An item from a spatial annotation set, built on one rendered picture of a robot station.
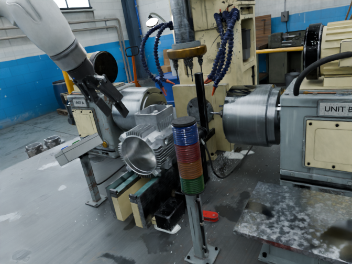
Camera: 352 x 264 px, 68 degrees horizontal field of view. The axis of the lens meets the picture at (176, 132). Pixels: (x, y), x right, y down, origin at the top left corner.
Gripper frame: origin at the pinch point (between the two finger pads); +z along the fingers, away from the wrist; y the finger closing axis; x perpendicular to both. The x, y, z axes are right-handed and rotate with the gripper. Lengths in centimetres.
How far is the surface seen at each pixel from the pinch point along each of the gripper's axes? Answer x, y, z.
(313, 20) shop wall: -484, -5, 279
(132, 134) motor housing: 3.9, -5.2, 8.6
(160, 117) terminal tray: -6.4, -10.7, 11.2
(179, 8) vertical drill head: -51, -7, -6
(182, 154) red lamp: 15.8, -35.9, -3.5
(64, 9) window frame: -393, 517, 104
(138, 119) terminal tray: -3.9, -2.5, 10.1
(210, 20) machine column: -67, -10, 11
